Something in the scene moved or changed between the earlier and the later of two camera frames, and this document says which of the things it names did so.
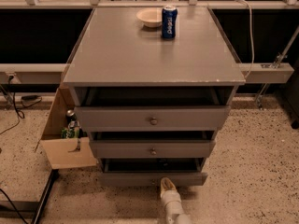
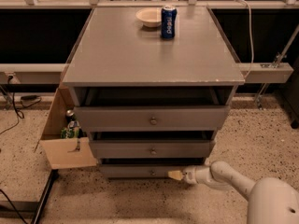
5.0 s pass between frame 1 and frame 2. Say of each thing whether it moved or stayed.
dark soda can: stayed
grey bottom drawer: moved
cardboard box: stayed
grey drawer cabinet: stayed
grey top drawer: stayed
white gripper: moved
